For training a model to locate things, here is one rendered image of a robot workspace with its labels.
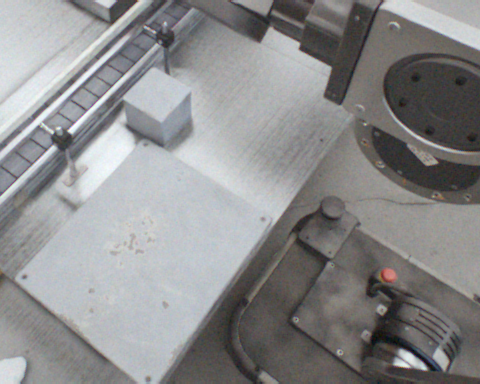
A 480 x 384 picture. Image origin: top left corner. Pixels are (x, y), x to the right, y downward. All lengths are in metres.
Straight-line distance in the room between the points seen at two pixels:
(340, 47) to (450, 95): 0.08
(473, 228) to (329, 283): 0.67
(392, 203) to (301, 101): 0.96
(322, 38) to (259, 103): 0.75
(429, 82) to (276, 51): 0.87
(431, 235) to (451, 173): 1.27
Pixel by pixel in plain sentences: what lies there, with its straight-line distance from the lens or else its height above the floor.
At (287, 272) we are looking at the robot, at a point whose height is 0.24.
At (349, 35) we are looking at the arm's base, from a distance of 0.45.
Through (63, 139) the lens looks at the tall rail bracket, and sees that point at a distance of 1.01.
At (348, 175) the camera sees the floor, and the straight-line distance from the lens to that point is 2.13.
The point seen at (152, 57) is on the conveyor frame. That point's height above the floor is 0.87.
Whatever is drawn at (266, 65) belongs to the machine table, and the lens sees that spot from 1.27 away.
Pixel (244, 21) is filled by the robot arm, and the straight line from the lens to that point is 0.51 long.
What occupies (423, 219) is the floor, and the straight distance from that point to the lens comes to 2.12.
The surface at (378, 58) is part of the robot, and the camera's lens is 0.46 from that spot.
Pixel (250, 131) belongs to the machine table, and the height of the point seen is 0.83.
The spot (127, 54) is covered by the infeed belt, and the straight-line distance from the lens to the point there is 1.23.
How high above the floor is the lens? 1.79
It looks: 57 degrees down
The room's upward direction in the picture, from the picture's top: 4 degrees counter-clockwise
